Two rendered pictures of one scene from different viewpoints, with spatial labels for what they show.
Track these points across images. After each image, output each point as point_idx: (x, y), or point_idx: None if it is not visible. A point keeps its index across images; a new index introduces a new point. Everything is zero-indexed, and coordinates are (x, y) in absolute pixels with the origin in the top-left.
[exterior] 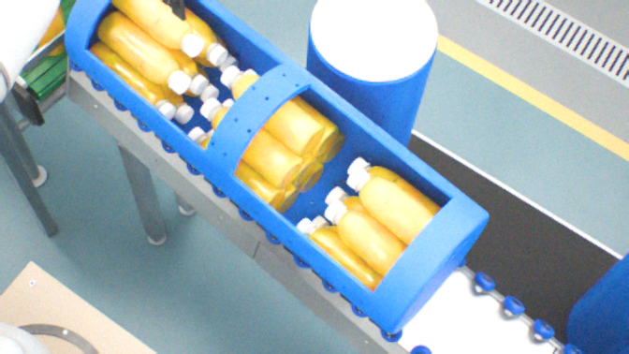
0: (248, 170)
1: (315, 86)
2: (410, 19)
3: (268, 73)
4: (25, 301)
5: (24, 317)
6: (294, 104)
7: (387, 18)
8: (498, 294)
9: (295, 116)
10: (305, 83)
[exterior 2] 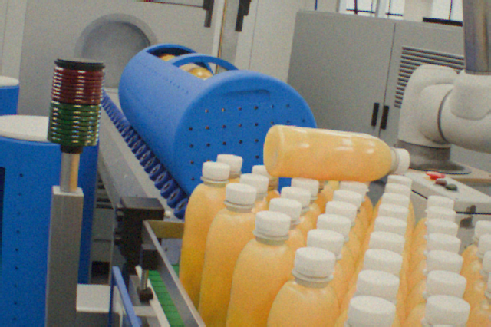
0: None
1: (164, 61)
2: (11, 120)
3: (192, 56)
4: (412, 172)
5: (415, 170)
6: (185, 67)
7: (25, 123)
8: (116, 137)
9: (192, 64)
10: (170, 59)
